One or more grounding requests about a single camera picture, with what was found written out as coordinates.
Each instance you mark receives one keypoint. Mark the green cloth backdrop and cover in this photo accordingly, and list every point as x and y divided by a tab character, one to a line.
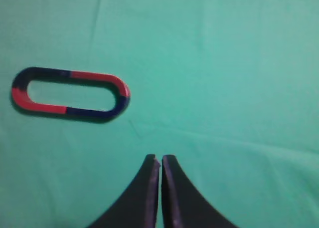
231	87

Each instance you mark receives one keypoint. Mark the red-fronted horseshoe magnet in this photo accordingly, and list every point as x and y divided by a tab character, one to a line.
121	89

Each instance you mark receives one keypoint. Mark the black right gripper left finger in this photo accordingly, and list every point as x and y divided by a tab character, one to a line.
137	206

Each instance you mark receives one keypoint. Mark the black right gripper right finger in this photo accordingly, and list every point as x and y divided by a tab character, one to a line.
183	206

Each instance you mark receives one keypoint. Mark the blue-fronted horseshoe magnet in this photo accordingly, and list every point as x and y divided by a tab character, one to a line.
19	89

